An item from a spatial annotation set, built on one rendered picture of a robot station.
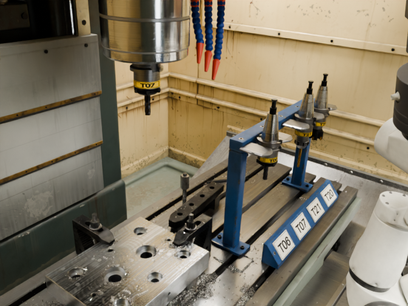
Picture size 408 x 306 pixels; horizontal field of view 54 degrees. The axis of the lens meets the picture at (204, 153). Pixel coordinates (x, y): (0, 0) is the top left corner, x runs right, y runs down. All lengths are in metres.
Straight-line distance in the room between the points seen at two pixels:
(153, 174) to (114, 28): 1.51
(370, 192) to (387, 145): 1.10
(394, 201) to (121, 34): 0.49
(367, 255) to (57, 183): 0.92
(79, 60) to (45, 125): 0.21
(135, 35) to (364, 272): 0.51
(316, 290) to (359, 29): 0.92
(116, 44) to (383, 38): 1.10
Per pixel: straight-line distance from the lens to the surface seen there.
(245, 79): 1.84
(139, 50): 0.69
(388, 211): 0.61
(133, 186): 2.05
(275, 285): 1.05
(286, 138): 1.04
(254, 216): 1.28
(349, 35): 1.62
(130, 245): 1.01
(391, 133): 0.59
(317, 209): 1.30
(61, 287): 0.93
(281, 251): 1.11
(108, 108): 1.38
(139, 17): 0.68
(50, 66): 1.16
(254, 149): 0.96
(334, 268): 1.42
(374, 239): 0.64
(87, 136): 1.29
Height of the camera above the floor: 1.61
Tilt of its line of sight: 25 degrees down
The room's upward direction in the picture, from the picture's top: 2 degrees clockwise
